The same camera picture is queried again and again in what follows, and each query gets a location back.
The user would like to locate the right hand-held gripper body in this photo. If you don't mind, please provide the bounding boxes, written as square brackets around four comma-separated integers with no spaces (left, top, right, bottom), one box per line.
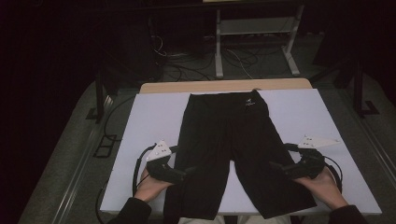
[288,134,341,180]

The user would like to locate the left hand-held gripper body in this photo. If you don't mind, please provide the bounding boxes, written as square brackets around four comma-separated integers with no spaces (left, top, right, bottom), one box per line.
[145,139,188,185]

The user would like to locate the black pants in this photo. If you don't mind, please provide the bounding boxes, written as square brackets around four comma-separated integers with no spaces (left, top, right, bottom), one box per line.
[163,89,318,224]

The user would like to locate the person's left hand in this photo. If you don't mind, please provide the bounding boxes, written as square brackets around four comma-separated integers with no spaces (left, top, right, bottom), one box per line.
[134,169,174,203]

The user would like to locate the person's right hand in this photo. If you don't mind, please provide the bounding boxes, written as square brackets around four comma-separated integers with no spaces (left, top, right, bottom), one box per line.
[293,166,349,211]

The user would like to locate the black metal stand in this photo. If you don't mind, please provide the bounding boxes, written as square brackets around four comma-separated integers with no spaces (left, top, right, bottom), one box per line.
[311,59,381,118]
[85,71,110,124]

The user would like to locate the white metal stand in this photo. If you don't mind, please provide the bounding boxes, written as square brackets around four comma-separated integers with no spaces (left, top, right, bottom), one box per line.
[214,4,305,78]

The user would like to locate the left hand-held gripper black cable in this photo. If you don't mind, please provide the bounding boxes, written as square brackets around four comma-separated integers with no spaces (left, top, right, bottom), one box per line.
[132,143,157,197]

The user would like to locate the hand-held gripper black cable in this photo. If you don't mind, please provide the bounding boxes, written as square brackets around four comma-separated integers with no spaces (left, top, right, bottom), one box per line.
[323,155,344,194]
[132,143,157,197]

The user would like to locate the right hand-held gripper black cable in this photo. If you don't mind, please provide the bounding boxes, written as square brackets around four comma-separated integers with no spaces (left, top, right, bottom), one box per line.
[323,155,344,194]

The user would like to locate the thin black floor cable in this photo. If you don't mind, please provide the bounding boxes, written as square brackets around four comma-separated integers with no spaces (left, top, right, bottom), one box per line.
[102,95,135,142]

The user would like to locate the tangle of floor cables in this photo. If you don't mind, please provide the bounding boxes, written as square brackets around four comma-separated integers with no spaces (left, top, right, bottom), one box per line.
[150,34,260,82]

